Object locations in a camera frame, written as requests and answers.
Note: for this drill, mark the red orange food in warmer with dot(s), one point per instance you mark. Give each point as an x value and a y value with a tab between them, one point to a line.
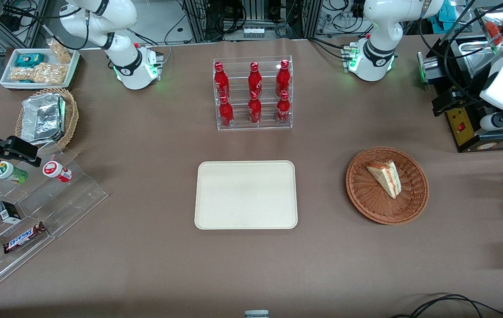
494	31

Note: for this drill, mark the black food warmer cabinet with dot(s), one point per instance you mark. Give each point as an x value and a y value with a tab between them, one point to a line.
467	128

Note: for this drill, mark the white rectangular snack tray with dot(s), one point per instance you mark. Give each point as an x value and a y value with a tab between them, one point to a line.
41	53

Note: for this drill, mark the teal blue packet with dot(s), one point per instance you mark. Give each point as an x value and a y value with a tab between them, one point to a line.
452	15

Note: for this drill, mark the clear acrylic stepped display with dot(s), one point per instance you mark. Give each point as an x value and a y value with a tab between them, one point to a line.
79	194

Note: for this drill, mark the beige rectangular serving tray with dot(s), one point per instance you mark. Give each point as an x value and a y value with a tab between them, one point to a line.
242	194

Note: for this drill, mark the white power strip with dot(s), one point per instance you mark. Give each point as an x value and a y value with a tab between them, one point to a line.
253	32

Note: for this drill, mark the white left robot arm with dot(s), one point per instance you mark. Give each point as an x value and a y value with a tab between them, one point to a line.
377	26

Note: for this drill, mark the clear bag of puffed snack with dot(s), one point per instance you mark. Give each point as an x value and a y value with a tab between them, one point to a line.
50	74
60	52
21	74

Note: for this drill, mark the triangular sandwich wedge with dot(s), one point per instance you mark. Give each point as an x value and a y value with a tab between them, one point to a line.
386	179

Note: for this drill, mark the brown round wicker basket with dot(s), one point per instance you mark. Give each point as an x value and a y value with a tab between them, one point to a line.
366	198

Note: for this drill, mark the light wicker basket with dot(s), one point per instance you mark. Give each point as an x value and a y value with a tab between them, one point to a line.
71	115

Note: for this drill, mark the green label yogurt bottle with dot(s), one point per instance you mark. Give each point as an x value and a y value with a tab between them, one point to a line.
10	173

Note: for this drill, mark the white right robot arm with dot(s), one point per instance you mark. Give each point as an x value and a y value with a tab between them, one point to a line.
101	17

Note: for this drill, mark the red cola bottle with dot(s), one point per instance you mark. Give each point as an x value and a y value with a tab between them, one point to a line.
221	81
282	79
255	81
255	110
226	115
283	110

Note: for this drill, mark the small black carton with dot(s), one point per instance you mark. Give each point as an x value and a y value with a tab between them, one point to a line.
9	213

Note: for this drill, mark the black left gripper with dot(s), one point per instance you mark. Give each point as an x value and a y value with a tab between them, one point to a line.
469	90

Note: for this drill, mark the snickers chocolate bar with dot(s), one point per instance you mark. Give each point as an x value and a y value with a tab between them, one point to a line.
24	238

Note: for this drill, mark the clear acrylic bottle rack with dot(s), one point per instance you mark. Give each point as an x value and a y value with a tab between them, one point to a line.
239	126

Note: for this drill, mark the red label yogurt bottle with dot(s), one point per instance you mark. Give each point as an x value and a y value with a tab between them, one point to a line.
57	171

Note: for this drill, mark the teal snack packet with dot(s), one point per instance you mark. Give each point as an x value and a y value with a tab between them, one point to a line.
29	59

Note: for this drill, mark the aluminium profile frame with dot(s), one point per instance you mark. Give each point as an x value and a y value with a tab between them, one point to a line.
196	22

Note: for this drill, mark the grey white device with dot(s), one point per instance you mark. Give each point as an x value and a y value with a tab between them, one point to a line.
256	314

